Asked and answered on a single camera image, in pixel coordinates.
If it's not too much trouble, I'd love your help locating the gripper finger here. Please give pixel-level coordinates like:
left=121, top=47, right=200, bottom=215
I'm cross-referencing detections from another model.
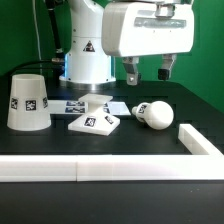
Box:
left=122, top=57, right=140, bottom=86
left=158, top=54, right=177, bottom=81

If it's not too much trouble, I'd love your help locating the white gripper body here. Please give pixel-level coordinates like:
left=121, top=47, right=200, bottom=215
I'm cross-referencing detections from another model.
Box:
left=102, top=1, right=194, bottom=57

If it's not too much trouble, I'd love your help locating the white lamp bulb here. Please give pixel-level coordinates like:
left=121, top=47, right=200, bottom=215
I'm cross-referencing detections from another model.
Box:
left=132, top=101, right=174, bottom=130

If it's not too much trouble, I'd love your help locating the white lamp base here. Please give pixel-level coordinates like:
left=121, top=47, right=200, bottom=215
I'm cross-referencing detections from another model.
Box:
left=68, top=94, right=120, bottom=136

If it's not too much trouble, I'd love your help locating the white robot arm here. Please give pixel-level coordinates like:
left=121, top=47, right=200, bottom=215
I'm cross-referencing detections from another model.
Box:
left=60, top=0, right=194, bottom=90

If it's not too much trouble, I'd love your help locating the white lamp shade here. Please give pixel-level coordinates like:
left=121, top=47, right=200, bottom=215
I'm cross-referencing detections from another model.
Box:
left=7, top=74, right=51, bottom=131

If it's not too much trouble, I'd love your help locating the white marker sheet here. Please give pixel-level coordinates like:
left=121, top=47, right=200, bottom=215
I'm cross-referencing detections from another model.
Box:
left=48, top=100, right=130, bottom=116

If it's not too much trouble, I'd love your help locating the white L-shaped fence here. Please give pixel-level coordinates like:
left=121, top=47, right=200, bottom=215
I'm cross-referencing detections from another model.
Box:
left=0, top=124, right=224, bottom=182

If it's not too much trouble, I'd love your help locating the black cable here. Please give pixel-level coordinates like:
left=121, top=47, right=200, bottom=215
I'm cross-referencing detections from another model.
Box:
left=6, top=0, right=66, bottom=79

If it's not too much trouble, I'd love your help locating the white cable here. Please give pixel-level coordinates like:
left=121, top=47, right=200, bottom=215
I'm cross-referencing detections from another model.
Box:
left=31, top=0, right=43, bottom=75

